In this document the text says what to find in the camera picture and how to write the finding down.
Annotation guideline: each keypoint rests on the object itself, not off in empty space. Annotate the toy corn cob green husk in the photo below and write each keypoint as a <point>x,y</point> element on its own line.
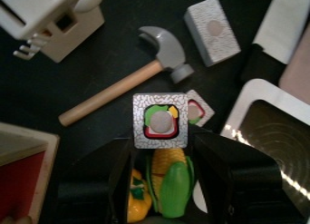
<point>171,182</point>

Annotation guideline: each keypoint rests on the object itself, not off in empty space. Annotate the sushi roll piece with velcro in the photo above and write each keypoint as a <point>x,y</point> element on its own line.
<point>160,120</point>
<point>199,108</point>

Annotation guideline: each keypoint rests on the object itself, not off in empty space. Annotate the white rice block with velcro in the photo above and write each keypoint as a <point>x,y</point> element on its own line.
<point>213,31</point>

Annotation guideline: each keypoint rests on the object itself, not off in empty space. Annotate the pink wooden board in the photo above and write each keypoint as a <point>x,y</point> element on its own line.
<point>298,70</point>

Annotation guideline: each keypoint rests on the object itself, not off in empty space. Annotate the wooden toy hammer grey head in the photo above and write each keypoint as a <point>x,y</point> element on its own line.
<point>132,76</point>

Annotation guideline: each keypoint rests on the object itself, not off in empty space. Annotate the white toy house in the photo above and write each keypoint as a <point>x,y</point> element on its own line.
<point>52,22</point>

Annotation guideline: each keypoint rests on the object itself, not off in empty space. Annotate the yellow toy bell pepper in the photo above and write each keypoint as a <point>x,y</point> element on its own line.
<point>138,197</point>

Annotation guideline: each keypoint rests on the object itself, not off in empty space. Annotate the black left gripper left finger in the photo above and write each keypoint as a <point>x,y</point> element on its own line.
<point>96,185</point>

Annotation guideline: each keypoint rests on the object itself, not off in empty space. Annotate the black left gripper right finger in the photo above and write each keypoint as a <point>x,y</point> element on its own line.
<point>242,185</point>

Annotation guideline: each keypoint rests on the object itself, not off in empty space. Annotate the wooden box with red panel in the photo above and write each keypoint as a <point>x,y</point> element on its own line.
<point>21,170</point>

